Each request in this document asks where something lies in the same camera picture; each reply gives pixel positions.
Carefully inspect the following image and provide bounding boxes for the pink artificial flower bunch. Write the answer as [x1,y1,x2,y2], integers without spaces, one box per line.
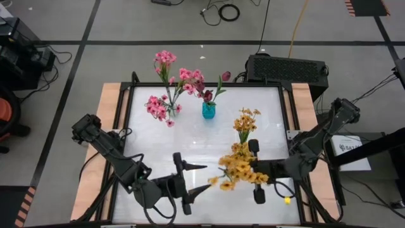
[144,94,184,129]
[153,49,178,108]
[171,66,206,108]

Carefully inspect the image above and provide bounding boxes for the yellow artificial flower bunch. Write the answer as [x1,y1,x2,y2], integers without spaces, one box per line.
[207,141,270,192]
[233,107,263,146]

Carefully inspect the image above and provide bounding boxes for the coiled black floor cable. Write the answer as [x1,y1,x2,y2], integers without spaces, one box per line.
[199,3,241,27]

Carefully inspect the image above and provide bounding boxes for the clear glass vase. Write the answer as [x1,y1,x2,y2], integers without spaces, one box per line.
[165,100,178,118]

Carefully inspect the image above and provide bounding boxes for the black hanging cable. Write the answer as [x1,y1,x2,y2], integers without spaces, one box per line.
[254,0,272,55]

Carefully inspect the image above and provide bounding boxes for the black computer case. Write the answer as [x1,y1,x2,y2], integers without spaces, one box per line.
[245,53,330,103]

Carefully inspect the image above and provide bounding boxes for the wooden table base board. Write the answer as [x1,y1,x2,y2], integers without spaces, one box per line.
[70,82,342,223]

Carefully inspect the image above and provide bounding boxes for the black metal beam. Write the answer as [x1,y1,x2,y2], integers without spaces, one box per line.
[328,125,405,168]

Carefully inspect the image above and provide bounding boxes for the black mat with striped edge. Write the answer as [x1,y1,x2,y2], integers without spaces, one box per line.
[0,185,38,228]
[344,0,390,17]

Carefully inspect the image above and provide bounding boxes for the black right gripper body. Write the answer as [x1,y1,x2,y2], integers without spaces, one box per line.
[247,138,286,206]

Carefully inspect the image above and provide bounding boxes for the blue glass vase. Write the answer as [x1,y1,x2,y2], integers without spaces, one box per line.
[201,101,217,120]

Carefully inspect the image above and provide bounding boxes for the yellow cable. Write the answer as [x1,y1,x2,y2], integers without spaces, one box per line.
[287,0,310,59]

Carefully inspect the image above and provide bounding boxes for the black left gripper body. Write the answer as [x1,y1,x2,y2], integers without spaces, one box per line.
[157,151,193,216]

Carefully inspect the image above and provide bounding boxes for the orange shop vacuum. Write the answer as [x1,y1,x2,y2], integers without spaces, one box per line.
[0,84,32,155]

